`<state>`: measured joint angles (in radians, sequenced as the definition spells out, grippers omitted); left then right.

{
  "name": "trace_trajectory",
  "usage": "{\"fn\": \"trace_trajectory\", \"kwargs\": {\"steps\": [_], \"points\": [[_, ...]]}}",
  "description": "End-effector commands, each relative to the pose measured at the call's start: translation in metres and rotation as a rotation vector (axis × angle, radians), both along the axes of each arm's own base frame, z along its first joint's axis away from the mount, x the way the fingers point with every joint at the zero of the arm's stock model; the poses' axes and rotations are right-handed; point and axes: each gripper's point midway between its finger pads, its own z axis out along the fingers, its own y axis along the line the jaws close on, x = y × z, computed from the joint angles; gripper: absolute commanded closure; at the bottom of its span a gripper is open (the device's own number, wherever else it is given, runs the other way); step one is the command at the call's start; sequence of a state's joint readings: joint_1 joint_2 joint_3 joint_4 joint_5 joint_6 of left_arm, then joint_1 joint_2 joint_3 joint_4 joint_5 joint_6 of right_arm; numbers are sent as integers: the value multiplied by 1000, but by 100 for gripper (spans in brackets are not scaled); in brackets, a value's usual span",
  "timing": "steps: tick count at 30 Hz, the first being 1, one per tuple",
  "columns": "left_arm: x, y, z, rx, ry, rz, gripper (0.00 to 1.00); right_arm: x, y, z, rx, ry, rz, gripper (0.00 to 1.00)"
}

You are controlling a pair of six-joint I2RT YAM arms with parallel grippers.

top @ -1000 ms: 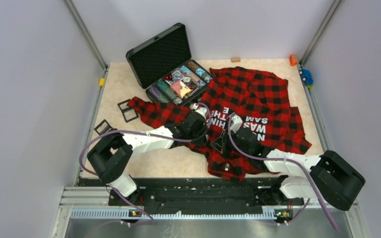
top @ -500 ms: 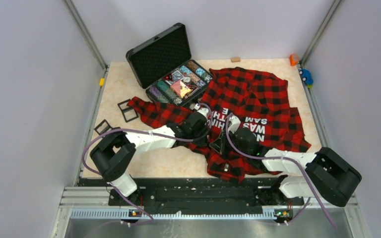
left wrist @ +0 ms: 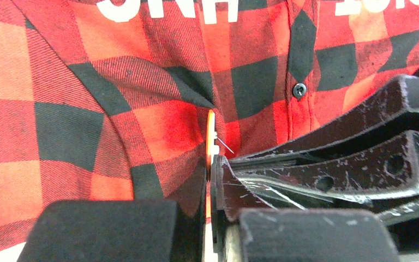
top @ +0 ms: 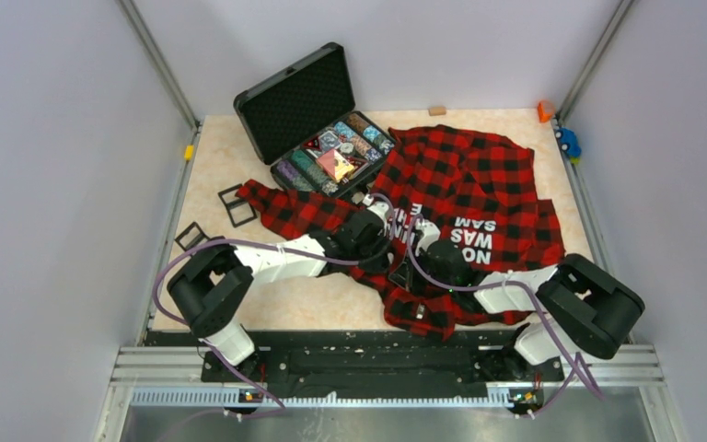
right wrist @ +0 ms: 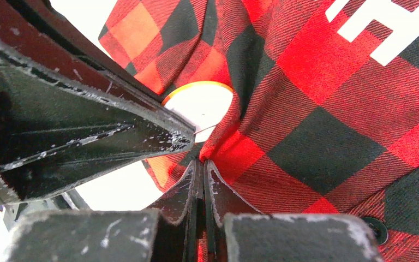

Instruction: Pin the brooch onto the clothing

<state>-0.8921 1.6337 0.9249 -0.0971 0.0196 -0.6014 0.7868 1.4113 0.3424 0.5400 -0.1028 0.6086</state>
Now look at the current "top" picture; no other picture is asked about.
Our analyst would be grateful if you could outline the black square brooch box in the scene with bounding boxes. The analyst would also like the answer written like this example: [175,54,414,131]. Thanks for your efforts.
[217,183,258,228]

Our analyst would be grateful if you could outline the blue toy car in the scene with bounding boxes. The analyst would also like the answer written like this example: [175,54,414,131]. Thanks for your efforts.
[555,127,582,164]

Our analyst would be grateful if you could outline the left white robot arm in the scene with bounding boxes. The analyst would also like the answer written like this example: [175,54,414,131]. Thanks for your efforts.
[167,203,392,381]

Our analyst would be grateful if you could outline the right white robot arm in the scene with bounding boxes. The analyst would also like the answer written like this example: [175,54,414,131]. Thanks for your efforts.
[391,239,645,379]

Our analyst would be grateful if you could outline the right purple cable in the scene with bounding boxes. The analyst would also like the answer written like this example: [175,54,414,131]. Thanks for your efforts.
[405,213,605,419]

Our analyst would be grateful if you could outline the purple cable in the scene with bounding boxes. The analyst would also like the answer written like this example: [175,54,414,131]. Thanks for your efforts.
[152,192,399,422]
[405,213,605,419]

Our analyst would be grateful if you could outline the black open chip case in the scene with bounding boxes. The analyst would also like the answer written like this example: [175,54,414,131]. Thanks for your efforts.
[233,42,396,201]

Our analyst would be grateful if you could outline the orange small object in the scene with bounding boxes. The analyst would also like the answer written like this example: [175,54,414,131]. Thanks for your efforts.
[536,99,557,123]

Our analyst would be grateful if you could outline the small wooden block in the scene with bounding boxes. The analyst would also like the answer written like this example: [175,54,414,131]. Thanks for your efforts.
[427,106,447,116]

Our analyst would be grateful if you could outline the red black plaid shirt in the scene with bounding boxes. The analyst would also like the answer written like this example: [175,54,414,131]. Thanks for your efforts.
[236,124,567,342]

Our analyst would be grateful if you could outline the pink yellow card packet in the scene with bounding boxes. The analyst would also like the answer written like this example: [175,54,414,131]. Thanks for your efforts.
[316,149,356,182]

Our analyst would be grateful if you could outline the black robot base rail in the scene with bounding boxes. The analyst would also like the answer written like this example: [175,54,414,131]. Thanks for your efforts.
[145,328,565,404]

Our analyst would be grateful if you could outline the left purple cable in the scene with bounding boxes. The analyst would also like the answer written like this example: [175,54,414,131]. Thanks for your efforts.
[152,192,399,422]

